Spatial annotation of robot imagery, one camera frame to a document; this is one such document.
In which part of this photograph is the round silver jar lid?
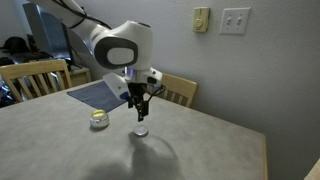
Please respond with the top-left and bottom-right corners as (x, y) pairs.
(133, 124), (150, 138)

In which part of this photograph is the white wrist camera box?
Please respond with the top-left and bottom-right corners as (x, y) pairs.
(102, 73), (130, 100)

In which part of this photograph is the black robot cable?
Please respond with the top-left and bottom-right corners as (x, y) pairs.
(49, 0), (167, 102)

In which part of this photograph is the wooden chair with slatted back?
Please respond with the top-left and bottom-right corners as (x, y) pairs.
(155, 72), (199, 109)

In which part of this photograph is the glass jar with yellow candle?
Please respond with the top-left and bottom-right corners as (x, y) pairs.
(89, 108), (111, 130)

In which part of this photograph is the beige wooden furniture corner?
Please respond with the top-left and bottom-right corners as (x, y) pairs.
(303, 158), (320, 180)

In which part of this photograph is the small wooden side table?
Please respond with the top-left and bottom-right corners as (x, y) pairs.
(59, 65), (93, 88)

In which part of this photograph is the blue-grey cloth placemat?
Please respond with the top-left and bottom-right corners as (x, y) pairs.
(66, 79), (129, 113)

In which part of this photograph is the white double light switch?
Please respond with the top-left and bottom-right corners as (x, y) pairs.
(219, 7), (252, 36)

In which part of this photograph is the beige wall thermostat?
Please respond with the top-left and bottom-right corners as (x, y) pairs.
(192, 6), (211, 34)

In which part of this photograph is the dark monitor screen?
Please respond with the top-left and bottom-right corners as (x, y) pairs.
(23, 3), (73, 61)

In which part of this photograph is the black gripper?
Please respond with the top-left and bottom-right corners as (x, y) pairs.
(127, 82), (150, 123)

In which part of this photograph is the black cap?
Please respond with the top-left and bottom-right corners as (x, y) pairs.
(1, 35), (31, 55)

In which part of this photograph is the wooden chair with green cushion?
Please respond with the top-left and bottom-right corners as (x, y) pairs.
(0, 58), (74, 104)

